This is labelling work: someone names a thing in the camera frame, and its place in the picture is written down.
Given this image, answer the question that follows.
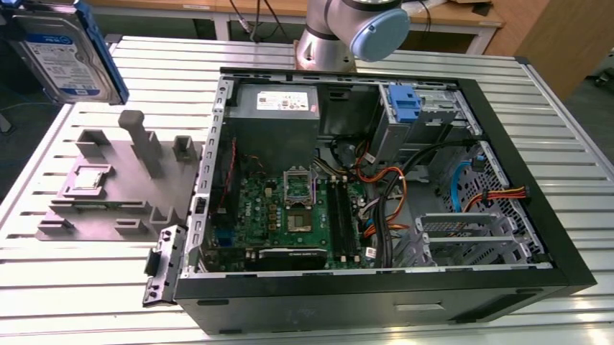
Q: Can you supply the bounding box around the hard disk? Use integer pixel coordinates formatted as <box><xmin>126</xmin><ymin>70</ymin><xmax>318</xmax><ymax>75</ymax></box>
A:
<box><xmin>6</xmin><ymin>0</ymin><xmax>130</xmax><ymax>106</ymax></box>

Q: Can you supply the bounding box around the light blue data wire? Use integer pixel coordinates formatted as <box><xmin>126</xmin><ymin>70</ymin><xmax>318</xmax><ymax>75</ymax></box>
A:
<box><xmin>448</xmin><ymin>152</ymin><xmax>485</xmax><ymax>213</ymax></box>

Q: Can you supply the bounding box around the orange red yellow power wire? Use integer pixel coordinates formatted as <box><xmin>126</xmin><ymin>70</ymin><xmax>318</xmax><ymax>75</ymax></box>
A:
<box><xmin>460</xmin><ymin>185</ymin><xmax>529</xmax><ymax>213</ymax></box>

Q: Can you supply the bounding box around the metal disk bay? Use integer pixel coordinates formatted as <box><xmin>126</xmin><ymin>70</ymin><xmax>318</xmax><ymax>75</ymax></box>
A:
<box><xmin>397</xmin><ymin>211</ymin><xmax>547</xmax><ymax>269</ymax></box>

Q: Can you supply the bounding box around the silver CPU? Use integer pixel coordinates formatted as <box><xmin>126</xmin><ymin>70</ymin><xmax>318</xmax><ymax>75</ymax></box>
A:
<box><xmin>70</xmin><ymin>167</ymin><xmax>103</xmax><ymax>190</ymax></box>

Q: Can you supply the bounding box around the green RAM stick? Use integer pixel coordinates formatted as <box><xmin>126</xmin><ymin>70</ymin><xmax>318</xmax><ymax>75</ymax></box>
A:
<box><xmin>55</xmin><ymin>201</ymin><xmax>145</xmax><ymax>210</ymax></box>

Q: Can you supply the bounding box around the grey parts rack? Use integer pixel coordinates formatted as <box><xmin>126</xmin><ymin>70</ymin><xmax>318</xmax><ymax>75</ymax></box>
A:
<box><xmin>35</xmin><ymin>109</ymin><xmax>205</xmax><ymax>242</ymax></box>

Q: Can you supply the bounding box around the grey power supply unit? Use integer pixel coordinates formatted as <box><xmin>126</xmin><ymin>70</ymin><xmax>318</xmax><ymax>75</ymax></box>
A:
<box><xmin>224</xmin><ymin>84</ymin><xmax>321</xmax><ymax>173</ymax></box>

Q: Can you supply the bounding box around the green motherboard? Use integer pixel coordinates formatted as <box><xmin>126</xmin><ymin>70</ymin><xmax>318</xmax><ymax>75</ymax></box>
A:
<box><xmin>205</xmin><ymin>168</ymin><xmax>380</xmax><ymax>271</ymax></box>

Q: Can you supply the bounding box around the metal socket cover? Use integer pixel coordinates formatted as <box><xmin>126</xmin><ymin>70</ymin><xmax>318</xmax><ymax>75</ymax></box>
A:
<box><xmin>281</xmin><ymin>165</ymin><xmax>318</xmax><ymax>210</ymax></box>

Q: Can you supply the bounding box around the CPU socket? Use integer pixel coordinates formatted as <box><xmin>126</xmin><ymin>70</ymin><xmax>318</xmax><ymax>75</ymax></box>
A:
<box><xmin>284</xmin><ymin>209</ymin><xmax>322</xmax><ymax>236</ymax></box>

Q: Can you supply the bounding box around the blue plastic drive latch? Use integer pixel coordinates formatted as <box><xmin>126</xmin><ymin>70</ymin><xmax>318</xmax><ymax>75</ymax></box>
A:
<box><xmin>388</xmin><ymin>85</ymin><xmax>421</xmax><ymax>123</ymax></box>

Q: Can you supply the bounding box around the metal optical drive bay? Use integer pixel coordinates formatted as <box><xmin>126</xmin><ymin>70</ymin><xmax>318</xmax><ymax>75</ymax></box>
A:
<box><xmin>370</xmin><ymin>83</ymin><xmax>483</xmax><ymax>168</ymax></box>

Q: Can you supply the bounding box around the black graphics card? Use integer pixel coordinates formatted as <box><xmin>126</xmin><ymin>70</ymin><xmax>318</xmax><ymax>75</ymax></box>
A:
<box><xmin>242</xmin><ymin>246</ymin><xmax>329</xmax><ymax>272</ymax></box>

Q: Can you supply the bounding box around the black RAM slot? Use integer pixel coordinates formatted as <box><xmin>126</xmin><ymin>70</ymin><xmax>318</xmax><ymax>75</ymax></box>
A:
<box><xmin>340</xmin><ymin>175</ymin><xmax>361</xmax><ymax>263</ymax></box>
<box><xmin>325</xmin><ymin>175</ymin><xmax>346</xmax><ymax>263</ymax></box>

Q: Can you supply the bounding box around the black PC case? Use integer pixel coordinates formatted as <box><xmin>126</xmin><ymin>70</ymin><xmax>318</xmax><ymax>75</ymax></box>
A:
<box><xmin>172</xmin><ymin>66</ymin><xmax>599</xmax><ymax>334</ymax></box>

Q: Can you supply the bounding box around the brown wooden cabinet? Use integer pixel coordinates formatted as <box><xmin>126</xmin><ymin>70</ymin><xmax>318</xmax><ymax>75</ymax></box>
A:
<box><xmin>483</xmin><ymin>0</ymin><xmax>614</xmax><ymax>101</ymax></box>

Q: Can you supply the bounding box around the office chair base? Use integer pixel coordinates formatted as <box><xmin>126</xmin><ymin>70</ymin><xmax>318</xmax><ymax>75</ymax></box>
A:
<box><xmin>593</xmin><ymin>53</ymin><xmax>614</xmax><ymax>87</ymax></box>

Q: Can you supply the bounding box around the wooden desk white frame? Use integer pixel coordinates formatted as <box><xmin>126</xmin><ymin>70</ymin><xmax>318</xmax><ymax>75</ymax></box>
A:
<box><xmin>87</xmin><ymin>0</ymin><xmax>507</xmax><ymax>55</ymax></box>

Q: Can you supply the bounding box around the metal expansion slot bracket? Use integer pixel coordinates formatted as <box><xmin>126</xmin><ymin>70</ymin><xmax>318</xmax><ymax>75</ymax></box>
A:
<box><xmin>141</xmin><ymin>223</ymin><xmax>189</xmax><ymax>308</ymax></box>

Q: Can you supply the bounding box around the orange yellow wire bundle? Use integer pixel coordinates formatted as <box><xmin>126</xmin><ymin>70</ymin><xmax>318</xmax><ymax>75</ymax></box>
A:
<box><xmin>354</xmin><ymin>139</ymin><xmax>409</xmax><ymax>239</ymax></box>

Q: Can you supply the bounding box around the black cable bundle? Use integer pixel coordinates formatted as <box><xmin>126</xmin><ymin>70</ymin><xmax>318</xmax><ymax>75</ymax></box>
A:
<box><xmin>372</xmin><ymin>139</ymin><xmax>481</xmax><ymax>269</ymax></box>

